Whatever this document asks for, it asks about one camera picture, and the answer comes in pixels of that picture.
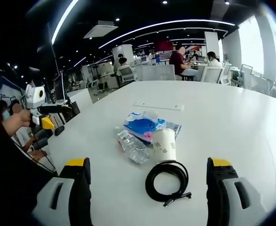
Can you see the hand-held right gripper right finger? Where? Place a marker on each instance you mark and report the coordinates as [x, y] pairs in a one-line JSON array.
[[231, 202]]

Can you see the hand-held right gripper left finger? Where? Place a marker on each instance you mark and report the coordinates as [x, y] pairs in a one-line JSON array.
[[57, 195]]

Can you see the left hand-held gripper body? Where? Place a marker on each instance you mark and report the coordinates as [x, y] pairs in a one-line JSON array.
[[33, 99]]

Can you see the white paper cup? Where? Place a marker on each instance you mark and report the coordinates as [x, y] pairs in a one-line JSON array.
[[164, 146]]

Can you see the clear plastic water bottle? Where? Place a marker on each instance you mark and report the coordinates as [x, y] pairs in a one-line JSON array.
[[133, 147]]

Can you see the blue tissue pack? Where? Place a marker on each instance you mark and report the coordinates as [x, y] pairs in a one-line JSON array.
[[142, 124]]

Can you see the person's left hand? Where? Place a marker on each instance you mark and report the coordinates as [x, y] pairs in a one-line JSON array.
[[18, 121]]

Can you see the black bag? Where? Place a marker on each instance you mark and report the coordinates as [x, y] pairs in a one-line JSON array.
[[73, 108]]

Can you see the dark computer monitor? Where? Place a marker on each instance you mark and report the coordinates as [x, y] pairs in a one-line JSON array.
[[59, 88]]

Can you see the white table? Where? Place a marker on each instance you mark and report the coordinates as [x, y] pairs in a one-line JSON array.
[[222, 131]]

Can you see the white office chair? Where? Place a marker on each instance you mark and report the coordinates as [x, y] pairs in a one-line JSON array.
[[126, 74], [211, 74]]

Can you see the ceiling air conditioner unit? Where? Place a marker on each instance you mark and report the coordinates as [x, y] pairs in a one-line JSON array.
[[101, 29]]

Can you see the white desk partition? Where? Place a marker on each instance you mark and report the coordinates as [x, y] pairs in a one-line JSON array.
[[155, 72]]

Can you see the red hanging sign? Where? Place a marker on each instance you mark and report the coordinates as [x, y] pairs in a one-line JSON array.
[[163, 45]]

